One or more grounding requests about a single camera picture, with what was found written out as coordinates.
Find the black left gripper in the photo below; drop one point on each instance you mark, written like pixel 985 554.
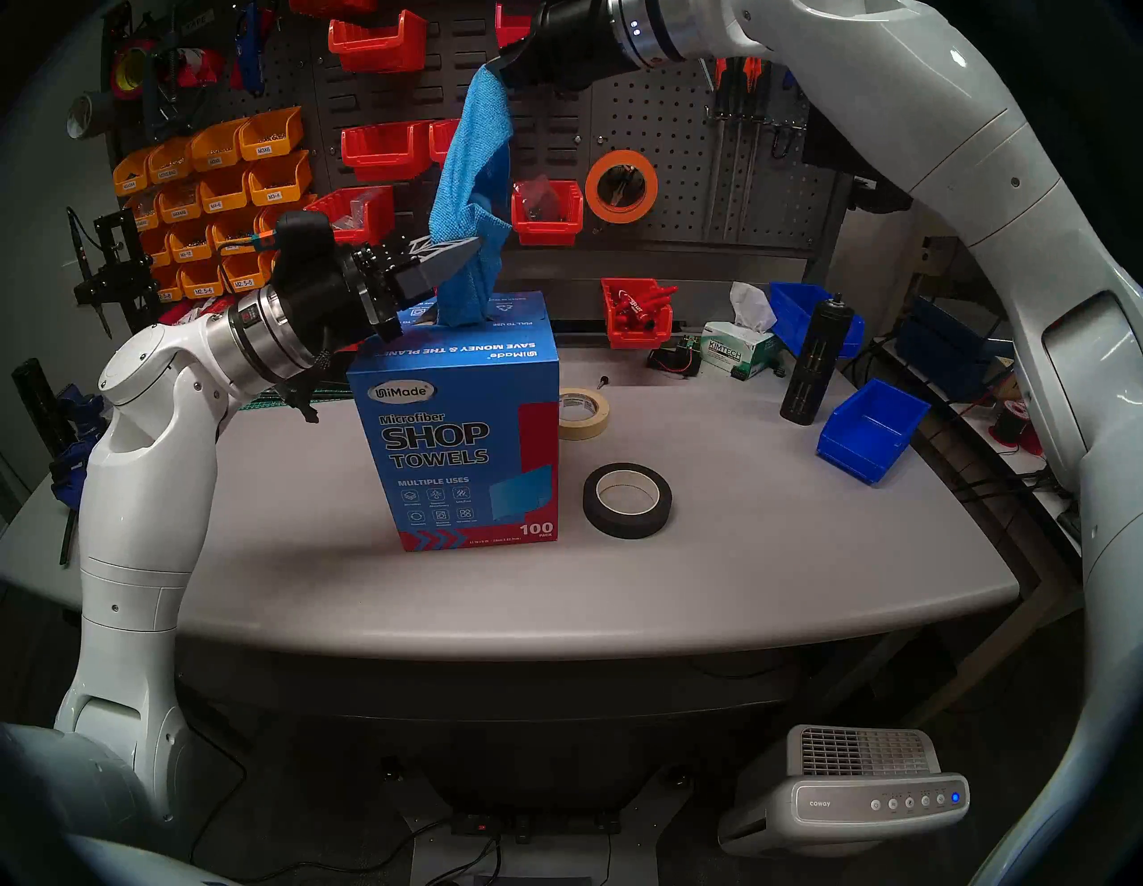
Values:
pixel 335 299

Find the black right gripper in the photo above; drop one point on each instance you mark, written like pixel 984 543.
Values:
pixel 571 40

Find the blue microfiber shop towel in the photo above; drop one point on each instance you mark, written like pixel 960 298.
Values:
pixel 469 179

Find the blue shop towels box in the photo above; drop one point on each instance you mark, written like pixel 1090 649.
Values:
pixel 464 447

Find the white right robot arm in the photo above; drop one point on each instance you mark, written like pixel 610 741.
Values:
pixel 938 134

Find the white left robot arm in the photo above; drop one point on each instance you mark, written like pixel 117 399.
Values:
pixel 143 500

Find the red plastic storage bin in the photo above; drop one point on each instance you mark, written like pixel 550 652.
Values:
pixel 442 143
pixel 330 7
pixel 371 228
pixel 375 55
pixel 384 168
pixel 546 234
pixel 511 27

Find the clear plastic parts bag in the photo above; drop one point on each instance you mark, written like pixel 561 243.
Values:
pixel 536 198

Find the orange tape roll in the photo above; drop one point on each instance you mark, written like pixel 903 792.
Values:
pixel 621 157

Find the orange small parts bin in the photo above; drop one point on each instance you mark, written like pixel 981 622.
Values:
pixel 168 286
pixel 189 246
pixel 180 207
pixel 171 168
pixel 216 154
pixel 198 279
pixel 234 239
pixel 156 252
pixel 243 272
pixel 132 179
pixel 268 143
pixel 277 188
pixel 147 214
pixel 268 223
pixel 225 198

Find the black pegboard panel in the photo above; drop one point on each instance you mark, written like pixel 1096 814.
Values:
pixel 670 116

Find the red plastic parts bin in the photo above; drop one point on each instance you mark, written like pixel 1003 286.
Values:
pixel 219 308
pixel 174 317

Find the red bin with red markers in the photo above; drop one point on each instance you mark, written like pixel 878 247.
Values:
pixel 629 335

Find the green cutting mat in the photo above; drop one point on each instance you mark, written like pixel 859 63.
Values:
pixel 259 406

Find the beige masking tape roll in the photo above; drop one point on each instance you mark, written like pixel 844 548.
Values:
pixel 585 431

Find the blue hanging clamp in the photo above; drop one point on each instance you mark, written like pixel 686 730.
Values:
pixel 250 62

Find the black metal stand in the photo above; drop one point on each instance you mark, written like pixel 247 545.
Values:
pixel 116 268

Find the black tape roll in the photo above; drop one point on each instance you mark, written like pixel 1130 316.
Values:
pixel 596 514

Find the Kimtech tissue box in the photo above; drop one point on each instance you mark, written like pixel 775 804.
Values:
pixel 737 353

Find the red yellow tape roll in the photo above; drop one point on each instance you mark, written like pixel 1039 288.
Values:
pixel 119 76

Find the blue plastic storage bin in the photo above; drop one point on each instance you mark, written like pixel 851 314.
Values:
pixel 790 313

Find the blue black bar clamp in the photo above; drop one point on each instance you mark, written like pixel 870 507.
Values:
pixel 67 473
pixel 76 406

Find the black cylindrical bottle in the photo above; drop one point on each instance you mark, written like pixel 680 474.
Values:
pixel 808 375

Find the black cylinder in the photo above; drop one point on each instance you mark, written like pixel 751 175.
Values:
pixel 31 402

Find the bright blue plastic bin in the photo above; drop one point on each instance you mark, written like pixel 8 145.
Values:
pixel 857 455

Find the dark blue storage bin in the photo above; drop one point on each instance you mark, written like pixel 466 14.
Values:
pixel 938 353

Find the white air purifier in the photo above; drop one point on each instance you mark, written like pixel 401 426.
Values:
pixel 848 799

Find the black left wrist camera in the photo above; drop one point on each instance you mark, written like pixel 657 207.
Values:
pixel 308 237

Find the grey duct tape roll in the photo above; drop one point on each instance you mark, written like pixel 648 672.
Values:
pixel 96 112

